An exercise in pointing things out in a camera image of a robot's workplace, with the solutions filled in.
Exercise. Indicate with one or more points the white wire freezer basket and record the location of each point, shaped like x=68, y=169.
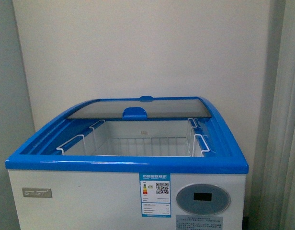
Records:
x=161, y=138

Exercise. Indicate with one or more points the white chest freezer blue rim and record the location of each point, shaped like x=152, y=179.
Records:
x=103, y=192

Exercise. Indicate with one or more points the silver brand logo plate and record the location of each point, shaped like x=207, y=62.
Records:
x=37, y=192

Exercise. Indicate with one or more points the grey text info sticker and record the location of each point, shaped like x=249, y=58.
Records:
x=191, y=222

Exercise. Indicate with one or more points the blue energy label sticker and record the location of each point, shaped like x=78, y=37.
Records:
x=155, y=195

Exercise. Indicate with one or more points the sliding glass freezer lid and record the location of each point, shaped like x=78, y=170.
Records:
x=143, y=108

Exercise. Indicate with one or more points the grey oval control panel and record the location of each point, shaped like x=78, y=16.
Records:
x=203, y=199

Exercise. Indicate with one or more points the grey vertical blinds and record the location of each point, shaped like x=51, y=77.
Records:
x=272, y=202

